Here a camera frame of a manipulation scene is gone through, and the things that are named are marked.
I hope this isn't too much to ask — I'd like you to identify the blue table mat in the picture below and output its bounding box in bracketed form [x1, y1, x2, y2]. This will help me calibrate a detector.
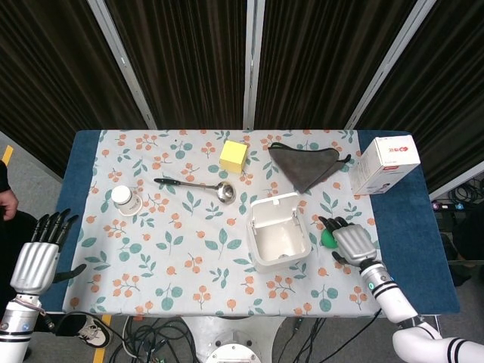
[40, 129, 461, 315]

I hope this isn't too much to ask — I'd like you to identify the white pill bottle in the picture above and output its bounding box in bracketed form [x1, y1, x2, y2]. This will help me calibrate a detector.
[110, 185, 144, 217]

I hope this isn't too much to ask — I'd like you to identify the white carton box red print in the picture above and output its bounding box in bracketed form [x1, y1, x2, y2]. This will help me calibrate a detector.
[350, 135, 422, 197]

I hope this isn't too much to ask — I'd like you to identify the green ball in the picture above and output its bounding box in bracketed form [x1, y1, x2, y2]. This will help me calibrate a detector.
[320, 228, 339, 250]

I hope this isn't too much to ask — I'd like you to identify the white plastic bin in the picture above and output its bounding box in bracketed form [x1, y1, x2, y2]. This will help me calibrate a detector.
[247, 192, 312, 273]

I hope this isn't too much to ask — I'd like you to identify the white black sneaker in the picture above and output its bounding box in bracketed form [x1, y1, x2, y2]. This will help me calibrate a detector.
[55, 312, 114, 349]

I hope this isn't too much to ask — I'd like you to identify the metal ladle black handle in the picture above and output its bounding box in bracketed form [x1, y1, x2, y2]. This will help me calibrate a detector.
[154, 178, 237, 205]

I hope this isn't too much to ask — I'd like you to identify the floral patterned tablecloth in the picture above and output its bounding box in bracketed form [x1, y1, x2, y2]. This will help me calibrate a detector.
[62, 129, 383, 318]

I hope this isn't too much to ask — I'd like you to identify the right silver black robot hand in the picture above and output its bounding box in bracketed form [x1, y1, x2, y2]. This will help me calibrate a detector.
[318, 216, 380, 270]

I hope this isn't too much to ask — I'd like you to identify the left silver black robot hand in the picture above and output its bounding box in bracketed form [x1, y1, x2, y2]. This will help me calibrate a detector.
[9, 208, 88, 296]

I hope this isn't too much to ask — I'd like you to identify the yellow cube box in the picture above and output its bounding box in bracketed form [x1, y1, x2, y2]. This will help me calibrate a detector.
[219, 140, 250, 175]

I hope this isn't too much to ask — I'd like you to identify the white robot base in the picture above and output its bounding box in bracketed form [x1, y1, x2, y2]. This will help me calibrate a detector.
[177, 315, 294, 363]

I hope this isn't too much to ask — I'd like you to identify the grey folded cloth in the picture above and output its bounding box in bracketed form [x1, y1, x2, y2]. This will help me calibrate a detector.
[268, 142, 352, 194]

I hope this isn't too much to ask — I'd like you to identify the person in black clothes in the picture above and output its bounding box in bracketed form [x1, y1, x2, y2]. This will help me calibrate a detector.
[0, 160, 41, 303]

